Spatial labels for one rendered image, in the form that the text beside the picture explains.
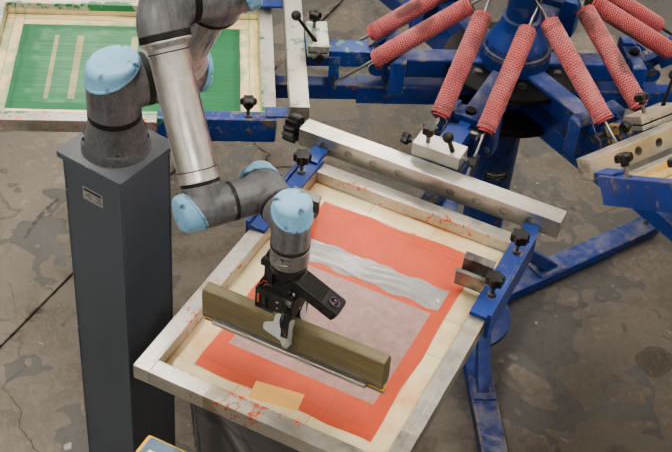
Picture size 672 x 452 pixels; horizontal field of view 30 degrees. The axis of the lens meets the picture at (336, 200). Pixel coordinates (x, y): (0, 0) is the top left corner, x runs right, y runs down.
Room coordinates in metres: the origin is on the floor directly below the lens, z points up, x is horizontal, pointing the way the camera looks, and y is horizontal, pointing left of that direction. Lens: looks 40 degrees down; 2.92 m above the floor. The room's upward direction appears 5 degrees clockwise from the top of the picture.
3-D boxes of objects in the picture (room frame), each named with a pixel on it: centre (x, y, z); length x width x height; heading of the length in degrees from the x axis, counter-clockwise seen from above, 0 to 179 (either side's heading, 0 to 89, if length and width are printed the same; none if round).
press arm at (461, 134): (2.47, -0.26, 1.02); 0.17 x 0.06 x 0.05; 157
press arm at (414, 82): (2.84, 0.16, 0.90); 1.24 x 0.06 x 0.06; 97
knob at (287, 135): (2.50, 0.11, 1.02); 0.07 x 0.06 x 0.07; 157
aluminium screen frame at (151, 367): (1.95, -0.04, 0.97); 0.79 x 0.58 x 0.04; 157
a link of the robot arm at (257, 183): (1.80, 0.14, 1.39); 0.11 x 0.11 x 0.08; 32
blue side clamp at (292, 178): (2.28, 0.12, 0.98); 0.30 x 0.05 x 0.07; 157
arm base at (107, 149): (2.14, 0.49, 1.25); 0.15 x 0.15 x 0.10
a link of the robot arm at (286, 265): (1.72, 0.08, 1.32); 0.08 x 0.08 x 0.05
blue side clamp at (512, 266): (2.06, -0.39, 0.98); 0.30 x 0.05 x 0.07; 157
